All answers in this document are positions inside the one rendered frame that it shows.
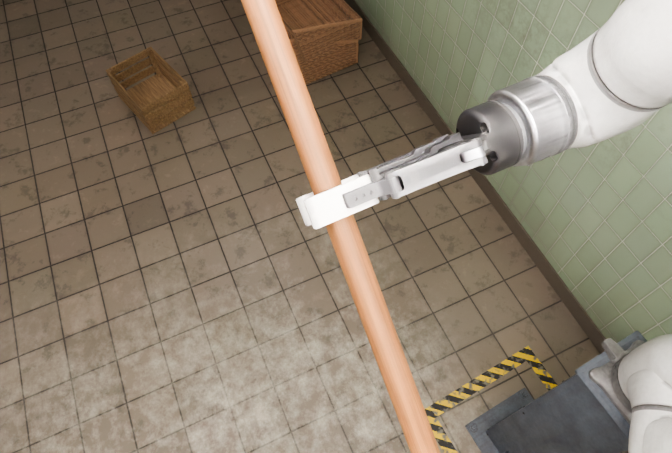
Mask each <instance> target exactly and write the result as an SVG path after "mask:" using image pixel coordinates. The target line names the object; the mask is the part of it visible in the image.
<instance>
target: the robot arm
mask: <svg viewBox="0 0 672 453"><path fill-rule="evenodd" d="M670 103H672V0H625V1H624V2H623V3H622V4H621V5H620V6H619V7H618V8H617V9H616V11H615V12H614V13H613V15H612V16H611V18H610V19H609V20H608V21H607V22H606V23H605V24H604V25H603V26H602V27H601V28H600V29H598V30H597V31H596V32H595V33H593V34H592V35H591V36H589V37H588V38H587V39H585V40H584V41H583V42H581V43H580V44H578V45H577V46H575V47H574V48H572V49H571V50H569V51H567V52H566V53H564V54H562V55H561V56H559V57H557V58H556V59H555V60H554V61H553V63H552V64H550V65H549V66H548V67H546V68H545V69H544V70H543V71H542V72H540V73H539V74H537V75H535V76H531V77H528V78H526V79H524V80H522V81H521V82H518V83H515V84H513V85H510V86H508V87H505V88H503V89H500V90H497V91H495V92H494V93H492V94H491V95H490V97H489V98H488V99H487V102H485V103H482V104H479V105H477V106H474V107H472V108H469V109H467V110H465V111H463V112H462V113H461V114H460V116H459V118H458V120H457V125H456V133H454V134H451V135H448V134H446V135H443V136H440V137H437V138H435V139H433V141H432V142H431V143H428V144H425V145H421V146H419V147H418V148H415V149H413V150H412V151H411V152H408V153H406V154H404V155H401V156H399V157H396V158H394V159H392V160H389V161H387V162H384V163H382V164H379V165H377V166H375V167H372V168H370V169H367V170H365V171H363V172H361V171H360V172H358V173H357V174H355V175H354V176H351V177H349V178H346V179H344V180H341V182H342V185H339V186H337V187H334V188H332V189H329V190H327V191H325V192H322V193H320V194H317V195H315V196H314V194H313V192H311V193H309V194H306V195H304V196H301V197H299V198H297V200H296V202H297V205H298V207H299V210H300V212H301V215H302V218H303V220H304V223H305V225H307V226H309V225H312V226H313V228H314V229H318V228H321V227H323V226H326V225H328V224H330V223H333V222H335V221H337V220H340V219H342V218H344V217H347V216H349V215H352V214H354V213H356V212H359V211H361V210H363V209H366V208H368V207H370V206H373V205H375V204H378V203H379V201H381V200H383V201H385V200H387V199H389V198H390V197H392V199H399V198H401V196H404V195H406V194H409V193H411V192H414V191H416V190H419V189H421V188H424V187H426V186H429V185H431V184H433V183H436V182H438V181H441V180H443V179H446V178H448V177H451V176H453V175H456V174H458V173H461V172H464V171H466V170H469V169H472V168H473V169H474V170H475V171H477V172H478V173H480V174H483V175H492V174H495V173H497V172H499V171H502V170H504V169H506V168H509V167H511V166H514V167H516V166H526V165H527V166H530V165H531V164H533V163H535V162H538V161H542V160H543V159H546V158H548V157H550V156H553V155H557V154H559V153H561V152H563V151H564V150H567V149H571V148H582V147H587V146H590V145H593V144H596V143H599V142H601V141H604V140H606V139H609V138H611V137H613V136H616V135H619V134H621V133H624V132H626V131H628V130H630V129H633V128H635V127H637V126H639V125H640V124H642V123H644V122H645V121H646V120H648V119H649V118H650V117H651V116H652V115H653V114H654V113H656V112H657V111H658V110H659V109H661V108H662V107H664V106H666V105H668V104H670ZM378 198H379V199H378ZM601 345H602V347H603V349H604V350H605V352H606V354H607V355H608V357H609V359H610V360H611V361H609V362H608V363H606V364H605V365H603V366H601V367H598V368H594V369H592V370H590V371H589V378H590V379H591V380H592V381H593V382H594V383H596V384H597V385H598V386H599V387H600V388H601V389H602V390H603V392H604V393H605V394H606V396H607V397H608V398H609V399H610V401H611V402H612V403H613V404H614V406H615V407H616V408H617V409H618V411H619V412H620V413H621V415H622V416H623V417H624V418H625V420H626V421H627V422H628V424H629V425H630V431H629V444H628V453H672V334H666V335H661V336H658V337H655V338H653V339H651V340H649V341H647V342H644V341H642V340H636V341H634V342H633V343H632V344H631V346H630V347H629V349H627V350H626V351H625V350H624V349H623V348H621V347H620V346H619V345H618V344H617V343H616V342H615V341H613V340H612V339H611V338H608V339H606V340H605V341H603V342H602V343H601Z"/></svg>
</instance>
